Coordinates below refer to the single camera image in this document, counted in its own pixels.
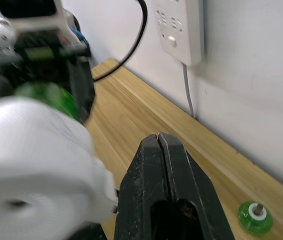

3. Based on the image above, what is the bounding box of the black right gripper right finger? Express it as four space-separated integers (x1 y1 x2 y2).
160 132 236 240

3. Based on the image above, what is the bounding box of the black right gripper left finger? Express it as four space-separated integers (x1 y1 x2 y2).
113 133 171 240

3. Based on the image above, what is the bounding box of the green liquid bottle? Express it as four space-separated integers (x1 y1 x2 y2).
237 199 274 237
13 81 81 124

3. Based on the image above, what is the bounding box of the white power strip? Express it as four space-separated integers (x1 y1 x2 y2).
151 0 206 67

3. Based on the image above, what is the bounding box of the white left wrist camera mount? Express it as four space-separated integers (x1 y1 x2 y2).
0 0 89 50

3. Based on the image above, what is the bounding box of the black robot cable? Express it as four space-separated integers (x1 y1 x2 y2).
92 0 149 82

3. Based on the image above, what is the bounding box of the white power strip cord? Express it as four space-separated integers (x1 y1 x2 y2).
181 62 196 118

